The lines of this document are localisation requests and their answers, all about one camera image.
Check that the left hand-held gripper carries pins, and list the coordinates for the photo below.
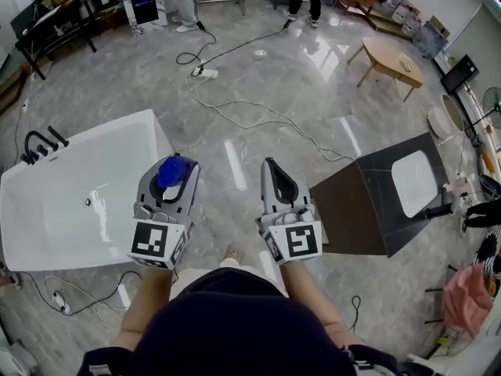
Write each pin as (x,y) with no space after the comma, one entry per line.
(150,241)

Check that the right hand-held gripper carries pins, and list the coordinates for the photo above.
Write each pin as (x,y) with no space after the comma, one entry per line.
(295,237)

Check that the white bathtub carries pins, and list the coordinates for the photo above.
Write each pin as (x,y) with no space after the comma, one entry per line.
(74,210)

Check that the person's right forearm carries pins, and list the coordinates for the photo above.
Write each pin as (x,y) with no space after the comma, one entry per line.
(313,304)

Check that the person's left forearm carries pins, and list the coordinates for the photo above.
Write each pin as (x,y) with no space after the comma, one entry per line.
(137,308)

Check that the black bathtub faucet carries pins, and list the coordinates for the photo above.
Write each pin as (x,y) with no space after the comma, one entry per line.
(39,147)

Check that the dark tiled sink cabinet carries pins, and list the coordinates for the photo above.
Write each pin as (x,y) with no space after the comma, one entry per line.
(352,210)

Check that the person's light shoe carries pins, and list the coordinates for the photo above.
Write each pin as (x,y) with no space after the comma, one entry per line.
(234,254)

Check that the white sink basin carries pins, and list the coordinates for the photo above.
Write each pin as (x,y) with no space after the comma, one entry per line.
(415,182)

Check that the person's dark navy shirt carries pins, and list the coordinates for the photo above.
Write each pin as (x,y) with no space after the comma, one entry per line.
(235,327)

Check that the small white power strip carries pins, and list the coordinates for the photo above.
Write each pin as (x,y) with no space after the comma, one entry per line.
(62,302)

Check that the black sink faucet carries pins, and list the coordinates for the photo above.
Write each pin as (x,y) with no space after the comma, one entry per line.
(436,210)

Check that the oval wooden table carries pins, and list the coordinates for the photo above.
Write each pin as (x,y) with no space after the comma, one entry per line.
(391,63)

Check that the round white basin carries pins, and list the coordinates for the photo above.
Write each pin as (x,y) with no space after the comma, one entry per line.
(440,120)

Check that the small object on wooden table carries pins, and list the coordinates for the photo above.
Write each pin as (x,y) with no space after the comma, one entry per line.
(404,62)

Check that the marble cabinet with dark screen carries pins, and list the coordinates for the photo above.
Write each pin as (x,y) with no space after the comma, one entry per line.
(135,2)

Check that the black desk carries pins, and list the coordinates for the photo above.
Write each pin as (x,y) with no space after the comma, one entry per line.
(47,30)

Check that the black monitor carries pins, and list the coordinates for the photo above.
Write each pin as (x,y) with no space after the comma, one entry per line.
(461,73)

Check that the pink cloth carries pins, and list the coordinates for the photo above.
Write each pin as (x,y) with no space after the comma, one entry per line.
(466,300)

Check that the black standing fan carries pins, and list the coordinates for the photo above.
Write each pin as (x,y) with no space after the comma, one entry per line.
(492,106)

